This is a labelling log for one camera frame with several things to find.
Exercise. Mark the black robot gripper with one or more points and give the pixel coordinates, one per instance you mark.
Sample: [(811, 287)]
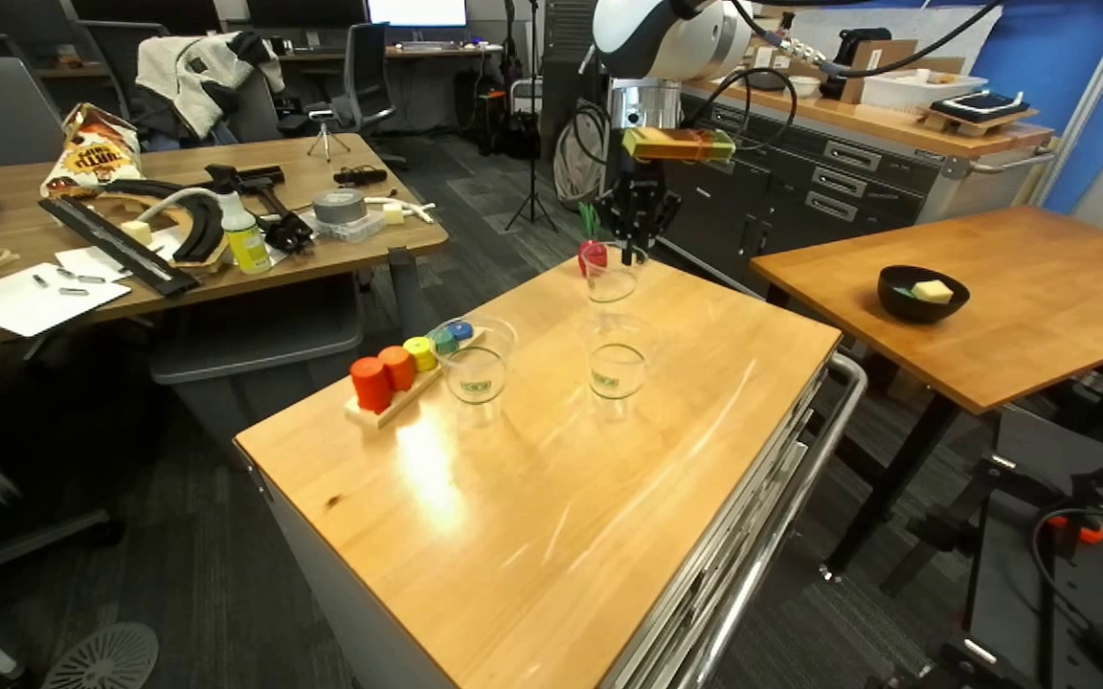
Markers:
[(638, 208)]

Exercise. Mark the clear plastic cup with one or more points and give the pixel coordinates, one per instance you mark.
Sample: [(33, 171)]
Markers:
[(482, 366), (614, 356), (614, 280)]

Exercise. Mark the clear plastic cup back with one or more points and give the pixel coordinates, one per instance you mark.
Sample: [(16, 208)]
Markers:
[(614, 280)]

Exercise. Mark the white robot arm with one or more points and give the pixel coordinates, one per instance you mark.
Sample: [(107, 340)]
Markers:
[(649, 51)]

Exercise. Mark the red object behind cup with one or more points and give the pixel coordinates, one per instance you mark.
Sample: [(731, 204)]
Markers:
[(592, 256)]

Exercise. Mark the grey cabinet counter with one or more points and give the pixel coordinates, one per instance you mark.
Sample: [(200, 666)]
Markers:
[(825, 171)]

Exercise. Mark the blue cylinder block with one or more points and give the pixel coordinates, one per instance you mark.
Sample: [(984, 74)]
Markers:
[(462, 332)]

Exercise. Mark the wooden peg tray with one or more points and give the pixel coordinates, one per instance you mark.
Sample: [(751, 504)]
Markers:
[(400, 394)]

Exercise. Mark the green cylinder block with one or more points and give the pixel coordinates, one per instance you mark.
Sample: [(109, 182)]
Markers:
[(441, 337)]

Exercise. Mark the yellow cylinder block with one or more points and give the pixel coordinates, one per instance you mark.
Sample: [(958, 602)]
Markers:
[(422, 348)]

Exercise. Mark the black bowl with food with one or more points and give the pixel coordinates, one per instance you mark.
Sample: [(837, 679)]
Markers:
[(921, 296)]

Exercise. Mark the orange cylinder block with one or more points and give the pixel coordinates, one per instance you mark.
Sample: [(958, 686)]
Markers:
[(400, 366)]

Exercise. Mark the white bin on counter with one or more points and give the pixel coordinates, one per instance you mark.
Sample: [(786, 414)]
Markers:
[(916, 89)]

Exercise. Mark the black office chair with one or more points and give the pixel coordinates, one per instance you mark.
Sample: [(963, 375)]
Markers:
[(367, 95)]

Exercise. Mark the grey tape roll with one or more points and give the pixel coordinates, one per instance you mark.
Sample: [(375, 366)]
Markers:
[(340, 208)]

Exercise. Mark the red cylinder block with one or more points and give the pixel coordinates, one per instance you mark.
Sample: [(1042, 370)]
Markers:
[(375, 383)]

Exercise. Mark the yellow liquid bottle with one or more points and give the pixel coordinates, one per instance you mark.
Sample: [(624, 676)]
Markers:
[(245, 236)]

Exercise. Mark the wooden side table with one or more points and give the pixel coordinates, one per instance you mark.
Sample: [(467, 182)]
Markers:
[(1034, 317)]

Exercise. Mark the long black bar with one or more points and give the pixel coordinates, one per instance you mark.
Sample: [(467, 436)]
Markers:
[(131, 252)]

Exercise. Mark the chip bag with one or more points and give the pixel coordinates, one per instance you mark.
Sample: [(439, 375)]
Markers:
[(99, 145)]

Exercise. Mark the white paper sheet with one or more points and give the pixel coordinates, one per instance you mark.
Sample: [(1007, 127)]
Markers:
[(36, 300)]

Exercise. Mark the wrist camera yellow green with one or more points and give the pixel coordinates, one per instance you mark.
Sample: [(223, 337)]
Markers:
[(649, 141)]

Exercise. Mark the wooden cart with steel handle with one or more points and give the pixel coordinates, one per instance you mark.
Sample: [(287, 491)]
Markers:
[(562, 542)]

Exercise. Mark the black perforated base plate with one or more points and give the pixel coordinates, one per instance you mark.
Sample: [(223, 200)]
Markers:
[(1037, 615)]

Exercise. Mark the orange clamp near cables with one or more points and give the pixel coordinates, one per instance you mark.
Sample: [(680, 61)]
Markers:
[(1078, 529)]

